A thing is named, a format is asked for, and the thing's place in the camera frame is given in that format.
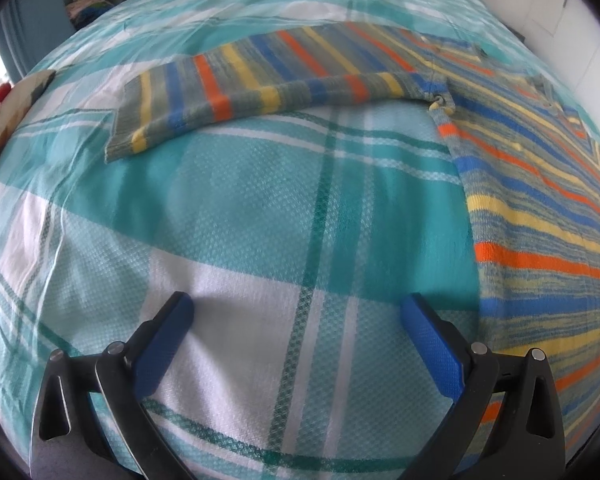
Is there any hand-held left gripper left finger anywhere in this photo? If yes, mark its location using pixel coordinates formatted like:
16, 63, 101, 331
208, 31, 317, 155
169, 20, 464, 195
30, 291, 201, 480

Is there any teal plaid bedspread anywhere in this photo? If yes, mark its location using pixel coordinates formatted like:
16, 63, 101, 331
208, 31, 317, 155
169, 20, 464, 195
0, 0, 600, 480

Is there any patterned cushion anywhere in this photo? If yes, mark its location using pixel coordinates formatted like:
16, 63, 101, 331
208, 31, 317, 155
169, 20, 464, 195
0, 70, 56, 181

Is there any blue curtain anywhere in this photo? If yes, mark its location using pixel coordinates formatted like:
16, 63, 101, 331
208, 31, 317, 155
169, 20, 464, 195
0, 0, 76, 83

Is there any striped knit sweater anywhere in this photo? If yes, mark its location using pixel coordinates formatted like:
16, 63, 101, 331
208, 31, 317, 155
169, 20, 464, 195
105, 22, 600, 461

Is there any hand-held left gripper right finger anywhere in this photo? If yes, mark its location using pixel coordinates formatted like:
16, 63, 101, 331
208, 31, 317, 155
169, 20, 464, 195
396, 292, 567, 480

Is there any white wardrobe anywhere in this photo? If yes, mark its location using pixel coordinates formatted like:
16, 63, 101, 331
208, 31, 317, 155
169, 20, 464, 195
522, 0, 600, 141

